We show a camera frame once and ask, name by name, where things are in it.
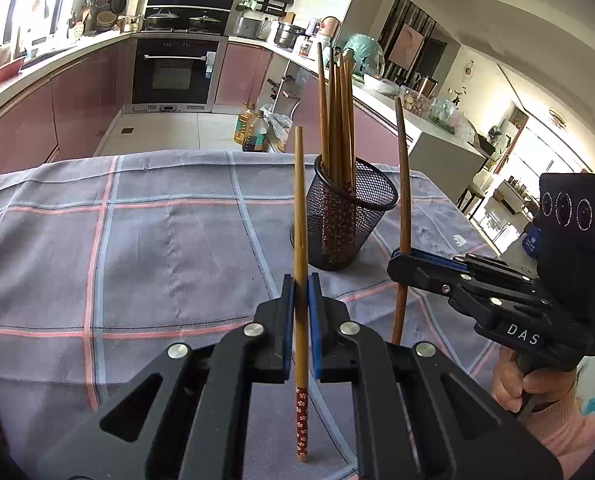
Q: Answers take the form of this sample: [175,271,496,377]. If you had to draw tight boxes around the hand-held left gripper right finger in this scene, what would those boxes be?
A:
[307,272,563,480]

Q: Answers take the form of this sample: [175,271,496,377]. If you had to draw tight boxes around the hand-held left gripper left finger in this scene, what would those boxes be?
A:
[34,274,296,480]

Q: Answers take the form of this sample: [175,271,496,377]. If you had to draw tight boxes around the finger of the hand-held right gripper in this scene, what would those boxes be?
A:
[387,252,538,328]
[391,248,533,285]

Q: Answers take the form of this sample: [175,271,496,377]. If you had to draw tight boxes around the black mesh utensil holder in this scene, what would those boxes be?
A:
[290,154,399,272]

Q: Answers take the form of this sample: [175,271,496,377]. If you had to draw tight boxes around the wooden chopstick red floral handle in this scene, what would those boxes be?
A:
[390,96,412,347]
[293,126,311,464]

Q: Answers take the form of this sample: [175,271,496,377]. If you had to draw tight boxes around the bunch of wooden chopsticks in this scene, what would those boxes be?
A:
[317,42,358,261]

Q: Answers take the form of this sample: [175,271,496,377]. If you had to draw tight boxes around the person's right forearm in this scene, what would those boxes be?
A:
[522,385,595,466]

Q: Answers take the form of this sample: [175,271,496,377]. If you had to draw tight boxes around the person's right hand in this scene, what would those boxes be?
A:
[492,346,577,413]

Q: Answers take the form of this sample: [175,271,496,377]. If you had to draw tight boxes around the white kitchen counter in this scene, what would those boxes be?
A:
[412,110,488,211]

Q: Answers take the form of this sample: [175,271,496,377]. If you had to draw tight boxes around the bag of green vegetables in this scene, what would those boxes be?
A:
[430,97,475,141]

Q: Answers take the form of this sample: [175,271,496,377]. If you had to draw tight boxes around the grey plaid tablecloth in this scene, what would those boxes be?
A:
[0,150,503,480]

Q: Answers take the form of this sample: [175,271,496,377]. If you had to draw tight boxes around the glass storage jar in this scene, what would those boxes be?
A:
[400,85,431,116]

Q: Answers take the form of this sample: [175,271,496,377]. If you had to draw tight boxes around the cooking oil bottles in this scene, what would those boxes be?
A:
[242,110,269,153]

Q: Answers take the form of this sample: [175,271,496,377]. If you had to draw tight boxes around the clear plastic bag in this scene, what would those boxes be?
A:
[262,105,294,153]

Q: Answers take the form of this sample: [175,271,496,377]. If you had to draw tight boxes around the yellow cooking oil bottle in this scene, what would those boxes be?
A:
[234,105,255,145]

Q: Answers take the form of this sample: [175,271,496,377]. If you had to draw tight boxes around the teal glass container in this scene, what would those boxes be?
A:
[347,33,384,78]

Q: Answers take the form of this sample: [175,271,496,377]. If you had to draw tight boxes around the pink base cabinets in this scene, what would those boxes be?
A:
[214,42,413,166]
[0,37,138,186]

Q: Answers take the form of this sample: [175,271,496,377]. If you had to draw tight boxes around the stainless steel stockpot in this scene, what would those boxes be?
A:
[273,22,305,50]

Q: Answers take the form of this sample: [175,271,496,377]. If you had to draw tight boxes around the black built-in oven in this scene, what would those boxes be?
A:
[131,35,228,113]

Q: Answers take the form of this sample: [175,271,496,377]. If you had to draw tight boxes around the silver countertop appliance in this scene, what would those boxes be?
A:
[234,16,260,38]

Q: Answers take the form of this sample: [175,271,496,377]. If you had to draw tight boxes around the black pot with lid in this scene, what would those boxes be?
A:
[188,14,222,31]

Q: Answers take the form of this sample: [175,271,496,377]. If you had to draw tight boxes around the wok with glass lid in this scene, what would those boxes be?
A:
[144,8,180,31]

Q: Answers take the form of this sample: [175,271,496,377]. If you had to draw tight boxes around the black integrated stove hood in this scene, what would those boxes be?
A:
[144,0,234,36]

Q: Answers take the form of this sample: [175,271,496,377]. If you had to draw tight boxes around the red basin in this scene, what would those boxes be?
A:
[0,55,26,83]

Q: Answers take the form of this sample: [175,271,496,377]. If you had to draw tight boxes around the framed wall picture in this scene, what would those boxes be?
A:
[377,0,448,86]

